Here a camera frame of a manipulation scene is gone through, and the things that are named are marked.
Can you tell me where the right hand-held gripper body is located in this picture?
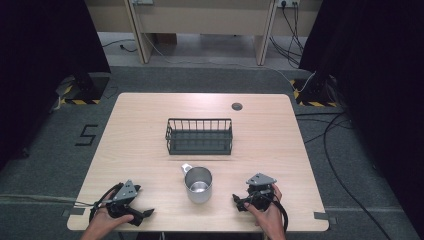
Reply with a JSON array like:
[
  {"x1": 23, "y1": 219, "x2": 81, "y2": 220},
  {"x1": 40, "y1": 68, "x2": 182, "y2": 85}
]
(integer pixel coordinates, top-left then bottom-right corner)
[{"x1": 245, "y1": 172, "x2": 278, "y2": 212}]

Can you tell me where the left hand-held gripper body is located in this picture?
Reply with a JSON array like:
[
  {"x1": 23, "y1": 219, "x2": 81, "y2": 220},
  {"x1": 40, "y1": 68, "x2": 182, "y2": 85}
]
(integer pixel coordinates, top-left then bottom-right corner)
[{"x1": 105, "y1": 179, "x2": 142, "y2": 218}]

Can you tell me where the person's right hand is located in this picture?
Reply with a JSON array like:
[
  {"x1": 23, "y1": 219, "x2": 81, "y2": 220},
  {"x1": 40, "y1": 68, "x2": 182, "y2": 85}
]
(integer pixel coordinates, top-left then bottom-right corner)
[{"x1": 243, "y1": 184, "x2": 285, "y2": 235}]

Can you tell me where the person's left hand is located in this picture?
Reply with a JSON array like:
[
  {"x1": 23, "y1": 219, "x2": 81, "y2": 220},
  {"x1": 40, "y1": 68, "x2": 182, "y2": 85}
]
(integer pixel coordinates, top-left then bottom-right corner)
[{"x1": 88, "y1": 199, "x2": 135, "y2": 234}]

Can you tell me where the grey tape strip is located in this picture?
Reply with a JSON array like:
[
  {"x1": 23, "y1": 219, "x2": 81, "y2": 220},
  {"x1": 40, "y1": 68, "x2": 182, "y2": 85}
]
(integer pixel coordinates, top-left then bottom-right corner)
[
  {"x1": 313, "y1": 211, "x2": 338, "y2": 226},
  {"x1": 61, "y1": 206, "x2": 86, "y2": 218}
]

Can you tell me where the black stand base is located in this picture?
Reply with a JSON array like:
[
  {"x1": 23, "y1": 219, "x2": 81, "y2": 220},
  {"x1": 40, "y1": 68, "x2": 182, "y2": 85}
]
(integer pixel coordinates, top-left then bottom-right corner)
[
  {"x1": 55, "y1": 71, "x2": 111, "y2": 106},
  {"x1": 289, "y1": 73, "x2": 339, "y2": 108}
]

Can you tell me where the black curtain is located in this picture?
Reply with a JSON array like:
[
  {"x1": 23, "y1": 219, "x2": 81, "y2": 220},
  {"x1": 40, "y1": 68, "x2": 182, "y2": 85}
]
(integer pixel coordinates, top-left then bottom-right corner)
[
  {"x1": 0, "y1": 0, "x2": 112, "y2": 172},
  {"x1": 297, "y1": 0, "x2": 424, "y2": 232}
]

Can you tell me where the beige wooden desk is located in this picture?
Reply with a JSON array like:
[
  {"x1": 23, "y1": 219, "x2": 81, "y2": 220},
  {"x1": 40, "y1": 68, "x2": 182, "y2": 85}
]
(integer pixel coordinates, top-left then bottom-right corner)
[{"x1": 84, "y1": 0, "x2": 324, "y2": 67}]

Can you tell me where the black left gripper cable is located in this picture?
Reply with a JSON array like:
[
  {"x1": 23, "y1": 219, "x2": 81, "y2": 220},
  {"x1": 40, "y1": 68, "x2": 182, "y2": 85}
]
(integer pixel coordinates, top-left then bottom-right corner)
[{"x1": 88, "y1": 182, "x2": 125, "y2": 224}]

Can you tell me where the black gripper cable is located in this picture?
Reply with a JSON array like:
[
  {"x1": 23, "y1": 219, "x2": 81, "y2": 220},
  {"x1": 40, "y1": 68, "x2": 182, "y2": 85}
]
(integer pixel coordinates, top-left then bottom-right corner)
[
  {"x1": 88, "y1": 182, "x2": 125, "y2": 224},
  {"x1": 263, "y1": 191, "x2": 290, "y2": 233}
]

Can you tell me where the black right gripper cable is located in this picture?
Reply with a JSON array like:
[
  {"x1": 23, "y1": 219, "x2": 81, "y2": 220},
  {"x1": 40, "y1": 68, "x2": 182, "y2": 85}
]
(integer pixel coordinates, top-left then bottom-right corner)
[{"x1": 263, "y1": 191, "x2": 290, "y2": 233}]

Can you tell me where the metal cup with handle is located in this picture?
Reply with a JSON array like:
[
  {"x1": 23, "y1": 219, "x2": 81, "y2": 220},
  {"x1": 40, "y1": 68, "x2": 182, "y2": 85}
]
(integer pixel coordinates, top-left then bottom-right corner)
[{"x1": 180, "y1": 162, "x2": 214, "y2": 205}]

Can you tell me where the black wire basket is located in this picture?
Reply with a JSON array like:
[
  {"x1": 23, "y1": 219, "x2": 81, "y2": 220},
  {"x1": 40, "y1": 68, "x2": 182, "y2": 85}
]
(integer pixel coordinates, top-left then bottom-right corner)
[{"x1": 164, "y1": 117, "x2": 234, "y2": 156}]

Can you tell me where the long black floor cable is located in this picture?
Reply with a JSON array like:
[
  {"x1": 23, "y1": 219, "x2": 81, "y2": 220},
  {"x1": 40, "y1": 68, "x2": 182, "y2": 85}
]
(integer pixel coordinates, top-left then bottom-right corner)
[{"x1": 294, "y1": 111, "x2": 395, "y2": 240}]

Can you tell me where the grey floor cable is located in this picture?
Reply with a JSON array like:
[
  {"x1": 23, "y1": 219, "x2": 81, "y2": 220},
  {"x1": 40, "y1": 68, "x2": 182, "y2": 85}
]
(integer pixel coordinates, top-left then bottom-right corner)
[{"x1": 0, "y1": 193, "x2": 101, "y2": 207}]

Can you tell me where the bundle of black wall cables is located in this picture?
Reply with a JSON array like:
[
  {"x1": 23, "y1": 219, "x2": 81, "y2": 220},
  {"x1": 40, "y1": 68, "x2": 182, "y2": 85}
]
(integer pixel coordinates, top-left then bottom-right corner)
[{"x1": 268, "y1": 0, "x2": 307, "y2": 70}]

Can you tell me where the white wall socket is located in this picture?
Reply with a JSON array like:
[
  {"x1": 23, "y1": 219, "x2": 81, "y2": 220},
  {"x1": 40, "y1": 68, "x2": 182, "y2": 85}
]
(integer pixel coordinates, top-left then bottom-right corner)
[{"x1": 276, "y1": 0, "x2": 301, "y2": 9}]

